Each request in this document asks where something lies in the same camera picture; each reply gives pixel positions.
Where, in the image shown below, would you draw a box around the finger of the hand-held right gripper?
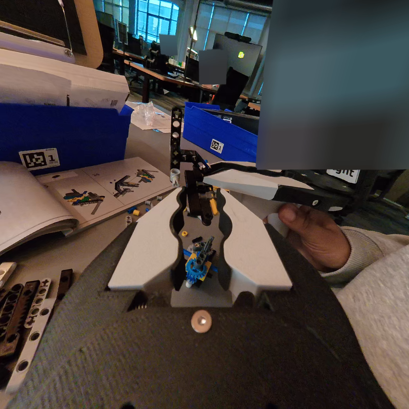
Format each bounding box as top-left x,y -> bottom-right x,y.
202,161 -> 315,202

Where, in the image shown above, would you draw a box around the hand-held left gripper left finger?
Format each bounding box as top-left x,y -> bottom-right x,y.
107,187 -> 186,292

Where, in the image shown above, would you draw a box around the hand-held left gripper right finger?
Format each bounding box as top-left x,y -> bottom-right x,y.
217,188 -> 293,301

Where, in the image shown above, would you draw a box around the black lego beam assembly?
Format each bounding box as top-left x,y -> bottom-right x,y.
169,107 -> 222,226

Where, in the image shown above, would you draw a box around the person's right forearm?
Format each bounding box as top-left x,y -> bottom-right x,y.
320,226 -> 409,289

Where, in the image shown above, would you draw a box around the scattered small lego pins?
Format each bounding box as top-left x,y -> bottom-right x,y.
124,196 -> 163,224

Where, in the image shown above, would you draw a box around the small lego gear assembly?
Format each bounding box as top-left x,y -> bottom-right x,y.
183,236 -> 222,289

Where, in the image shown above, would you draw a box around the short black lego beam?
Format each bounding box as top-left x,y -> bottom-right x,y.
56,269 -> 73,301

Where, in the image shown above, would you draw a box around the lego instruction booklet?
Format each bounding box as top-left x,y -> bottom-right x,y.
0,157 -> 175,256

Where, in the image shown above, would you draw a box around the thin light grey lego beam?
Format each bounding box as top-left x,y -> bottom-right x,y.
24,278 -> 52,328

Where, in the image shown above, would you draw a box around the wide black lego beam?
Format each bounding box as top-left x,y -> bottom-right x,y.
0,281 -> 41,357

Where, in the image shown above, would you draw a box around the long white lego beam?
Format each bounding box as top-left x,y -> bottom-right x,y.
5,298 -> 57,394

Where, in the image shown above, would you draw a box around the person's right hand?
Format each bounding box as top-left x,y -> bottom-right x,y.
277,203 -> 353,273

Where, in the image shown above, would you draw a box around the blue plastic bin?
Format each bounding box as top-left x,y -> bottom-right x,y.
0,102 -> 135,176
183,102 -> 260,164

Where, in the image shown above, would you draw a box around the black office chair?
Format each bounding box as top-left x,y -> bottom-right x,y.
217,66 -> 250,111

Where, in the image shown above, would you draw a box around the grey monitor with webcam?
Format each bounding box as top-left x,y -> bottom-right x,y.
212,31 -> 263,78

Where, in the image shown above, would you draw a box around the clear plastic bag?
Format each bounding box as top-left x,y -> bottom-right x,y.
132,101 -> 157,127

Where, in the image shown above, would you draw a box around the white papers in bin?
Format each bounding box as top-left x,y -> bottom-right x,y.
0,48 -> 130,108

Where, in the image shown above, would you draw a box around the white printed paper bag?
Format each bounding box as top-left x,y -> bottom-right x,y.
0,63 -> 73,107

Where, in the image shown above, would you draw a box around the wooden framed black board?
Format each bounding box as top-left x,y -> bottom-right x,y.
0,0 -> 105,69

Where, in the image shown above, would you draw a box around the white rounded bar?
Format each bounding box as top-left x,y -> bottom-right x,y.
0,31 -> 76,63

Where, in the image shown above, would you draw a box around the thin white cable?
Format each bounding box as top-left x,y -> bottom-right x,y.
58,0 -> 73,55

